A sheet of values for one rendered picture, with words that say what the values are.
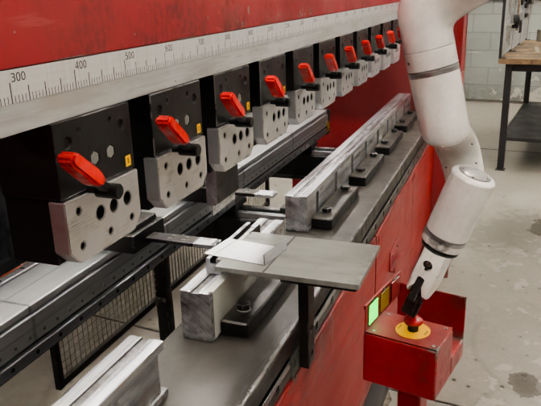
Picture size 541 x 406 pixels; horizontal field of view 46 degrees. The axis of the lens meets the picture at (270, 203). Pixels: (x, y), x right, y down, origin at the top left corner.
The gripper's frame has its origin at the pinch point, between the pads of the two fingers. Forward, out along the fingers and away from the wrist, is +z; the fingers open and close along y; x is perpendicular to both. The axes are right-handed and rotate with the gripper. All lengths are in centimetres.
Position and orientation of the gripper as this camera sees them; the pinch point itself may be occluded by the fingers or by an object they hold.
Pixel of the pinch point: (411, 305)
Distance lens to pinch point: 138.4
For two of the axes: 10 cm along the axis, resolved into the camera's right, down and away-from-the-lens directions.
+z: -2.6, 8.4, 4.7
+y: 5.3, -2.8, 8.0
